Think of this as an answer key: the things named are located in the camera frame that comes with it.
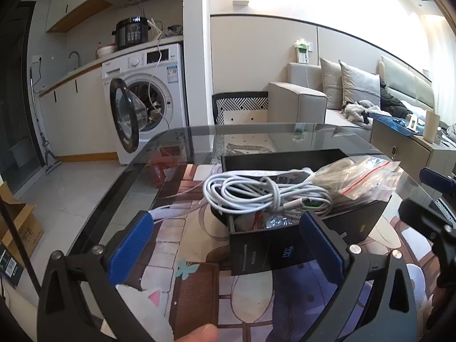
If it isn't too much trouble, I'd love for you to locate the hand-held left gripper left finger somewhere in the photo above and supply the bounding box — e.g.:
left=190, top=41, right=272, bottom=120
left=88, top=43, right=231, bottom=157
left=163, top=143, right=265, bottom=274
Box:
left=36, top=210, right=157, bottom=342

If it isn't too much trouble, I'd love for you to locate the small clear red-zip bag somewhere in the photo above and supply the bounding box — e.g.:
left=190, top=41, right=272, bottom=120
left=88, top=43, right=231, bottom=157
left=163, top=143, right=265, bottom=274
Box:
left=255, top=212, right=303, bottom=231

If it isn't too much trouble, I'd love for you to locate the beige side cabinet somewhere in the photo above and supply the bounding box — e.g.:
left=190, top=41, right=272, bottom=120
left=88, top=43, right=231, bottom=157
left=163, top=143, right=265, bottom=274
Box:
left=368, top=117, right=456, bottom=179

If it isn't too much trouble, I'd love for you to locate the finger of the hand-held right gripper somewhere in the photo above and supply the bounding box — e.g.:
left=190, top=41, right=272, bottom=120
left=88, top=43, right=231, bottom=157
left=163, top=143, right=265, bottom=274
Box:
left=419, top=167, right=456, bottom=192
left=398, top=198, right=446, bottom=239

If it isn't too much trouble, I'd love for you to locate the dark glass door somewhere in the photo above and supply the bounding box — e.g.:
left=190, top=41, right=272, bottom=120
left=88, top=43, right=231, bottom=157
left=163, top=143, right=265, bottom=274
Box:
left=0, top=2, right=47, bottom=194

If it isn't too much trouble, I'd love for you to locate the beige sofa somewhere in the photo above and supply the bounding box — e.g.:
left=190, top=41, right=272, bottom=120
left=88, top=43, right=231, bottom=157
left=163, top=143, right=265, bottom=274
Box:
left=267, top=55, right=456, bottom=140

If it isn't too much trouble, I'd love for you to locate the person's left hand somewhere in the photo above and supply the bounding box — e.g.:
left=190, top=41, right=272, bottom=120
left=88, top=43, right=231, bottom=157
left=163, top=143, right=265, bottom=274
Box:
left=174, top=324, right=219, bottom=342

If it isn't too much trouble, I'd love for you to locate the white washing machine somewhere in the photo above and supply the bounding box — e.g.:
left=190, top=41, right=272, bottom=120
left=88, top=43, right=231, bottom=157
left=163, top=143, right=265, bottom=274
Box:
left=101, top=43, right=190, bottom=166

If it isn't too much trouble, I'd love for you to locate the white cable bundle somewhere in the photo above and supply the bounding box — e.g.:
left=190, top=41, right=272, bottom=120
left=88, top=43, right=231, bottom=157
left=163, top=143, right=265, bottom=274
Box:
left=202, top=169, right=334, bottom=219

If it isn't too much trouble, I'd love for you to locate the black cardboard box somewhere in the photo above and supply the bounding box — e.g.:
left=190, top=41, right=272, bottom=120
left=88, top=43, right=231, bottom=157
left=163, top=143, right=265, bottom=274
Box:
left=210, top=148, right=397, bottom=277

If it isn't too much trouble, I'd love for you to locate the open cardboard box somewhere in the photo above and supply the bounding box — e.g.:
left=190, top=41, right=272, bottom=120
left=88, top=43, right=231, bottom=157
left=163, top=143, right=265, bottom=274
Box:
left=0, top=182, right=45, bottom=268

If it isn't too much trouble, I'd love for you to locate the bagged white rope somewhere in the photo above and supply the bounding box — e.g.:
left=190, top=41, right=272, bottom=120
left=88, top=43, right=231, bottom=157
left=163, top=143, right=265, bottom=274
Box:
left=313, top=155, right=404, bottom=201

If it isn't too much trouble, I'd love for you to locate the white wall cabinet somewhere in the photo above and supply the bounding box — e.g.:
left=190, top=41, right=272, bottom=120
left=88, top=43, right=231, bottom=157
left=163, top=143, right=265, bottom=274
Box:
left=46, top=0, right=140, bottom=34

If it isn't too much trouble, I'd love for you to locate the white counter cabinet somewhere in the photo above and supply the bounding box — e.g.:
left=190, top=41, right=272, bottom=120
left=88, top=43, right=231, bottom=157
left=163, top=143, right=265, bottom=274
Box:
left=37, top=59, right=119, bottom=163

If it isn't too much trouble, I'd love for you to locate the black labelled carton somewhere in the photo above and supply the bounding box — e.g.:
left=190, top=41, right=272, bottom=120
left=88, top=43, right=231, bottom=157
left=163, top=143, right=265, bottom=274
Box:
left=0, top=242, right=26, bottom=288

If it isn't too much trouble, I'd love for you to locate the grey cushion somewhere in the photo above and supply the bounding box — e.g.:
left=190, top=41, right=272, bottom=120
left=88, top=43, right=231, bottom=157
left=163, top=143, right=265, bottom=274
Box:
left=338, top=60, right=382, bottom=110

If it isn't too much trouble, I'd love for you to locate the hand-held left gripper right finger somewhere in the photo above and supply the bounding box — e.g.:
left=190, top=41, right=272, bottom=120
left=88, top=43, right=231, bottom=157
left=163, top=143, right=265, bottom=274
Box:
left=299, top=210, right=419, bottom=342

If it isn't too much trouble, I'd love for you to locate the black patterned chair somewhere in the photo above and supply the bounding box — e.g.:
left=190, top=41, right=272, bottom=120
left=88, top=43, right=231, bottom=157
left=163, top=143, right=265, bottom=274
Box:
left=211, top=91, right=270, bottom=126

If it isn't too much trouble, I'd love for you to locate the flat mop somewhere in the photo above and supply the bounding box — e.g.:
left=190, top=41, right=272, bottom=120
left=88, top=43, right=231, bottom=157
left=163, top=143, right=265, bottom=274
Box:
left=30, top=67, right=63, bottom=176

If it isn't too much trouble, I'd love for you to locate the blue cloth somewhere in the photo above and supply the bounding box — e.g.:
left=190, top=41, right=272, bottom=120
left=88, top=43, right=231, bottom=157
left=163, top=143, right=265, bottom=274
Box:
left=369, top=111, right=427, bottom=136

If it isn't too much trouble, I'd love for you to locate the hanging white power cable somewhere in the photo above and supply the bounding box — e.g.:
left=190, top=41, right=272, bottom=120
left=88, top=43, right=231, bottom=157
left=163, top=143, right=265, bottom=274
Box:
left=137, top=2, right=169, bottom=122

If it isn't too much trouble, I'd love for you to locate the beige cushion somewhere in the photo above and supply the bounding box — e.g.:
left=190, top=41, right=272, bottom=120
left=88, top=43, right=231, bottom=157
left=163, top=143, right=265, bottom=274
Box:
left=319, top=57, right=345, bottom=112

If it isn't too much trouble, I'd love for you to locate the black jacket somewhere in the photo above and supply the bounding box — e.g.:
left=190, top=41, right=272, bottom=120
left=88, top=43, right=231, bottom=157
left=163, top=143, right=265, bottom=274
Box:
left=379, top=78, right=414, bottom=119

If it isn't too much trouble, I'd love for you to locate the black pressure cooker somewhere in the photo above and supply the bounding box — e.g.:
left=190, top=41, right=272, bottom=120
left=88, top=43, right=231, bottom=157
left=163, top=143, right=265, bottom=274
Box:
left=112, top=17, right=152, bottom=51

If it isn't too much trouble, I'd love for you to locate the white bowl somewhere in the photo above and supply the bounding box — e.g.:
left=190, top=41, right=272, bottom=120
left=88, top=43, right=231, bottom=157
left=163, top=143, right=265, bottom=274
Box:
left=95, top=44, right=118, bottom=58

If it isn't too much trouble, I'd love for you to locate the grey furry cloth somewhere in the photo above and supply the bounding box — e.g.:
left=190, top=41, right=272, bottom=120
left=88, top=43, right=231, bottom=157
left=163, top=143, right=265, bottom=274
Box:
left=340, top=100, right=384, bottom=126

